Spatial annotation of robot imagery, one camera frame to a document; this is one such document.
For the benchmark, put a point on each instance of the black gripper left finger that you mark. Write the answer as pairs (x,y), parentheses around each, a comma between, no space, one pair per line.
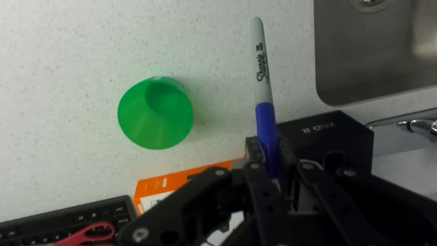
(205,206)

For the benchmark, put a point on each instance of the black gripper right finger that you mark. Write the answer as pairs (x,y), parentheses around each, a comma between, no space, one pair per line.
(345,206)

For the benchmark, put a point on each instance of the grey marker pen blue cap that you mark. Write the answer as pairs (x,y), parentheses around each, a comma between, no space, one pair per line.
(262,83)

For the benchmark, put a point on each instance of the green plastic cup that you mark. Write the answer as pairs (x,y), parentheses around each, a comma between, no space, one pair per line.
(151,117)

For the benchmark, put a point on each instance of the orange and white card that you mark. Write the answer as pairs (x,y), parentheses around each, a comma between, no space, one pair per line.
(157,186)

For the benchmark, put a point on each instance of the black box with white print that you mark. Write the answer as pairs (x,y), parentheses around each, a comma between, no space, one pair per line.
(325,135)

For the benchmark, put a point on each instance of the chrome faucet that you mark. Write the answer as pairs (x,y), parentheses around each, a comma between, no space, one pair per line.
(420,126)

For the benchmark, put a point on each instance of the black keyboard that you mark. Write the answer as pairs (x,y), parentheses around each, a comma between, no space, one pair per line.
(54,221)

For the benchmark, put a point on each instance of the stainless steel sink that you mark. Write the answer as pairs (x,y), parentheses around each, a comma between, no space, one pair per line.
(363,50)

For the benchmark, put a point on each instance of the round metal sink drain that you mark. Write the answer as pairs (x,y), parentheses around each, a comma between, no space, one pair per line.
(370,3)

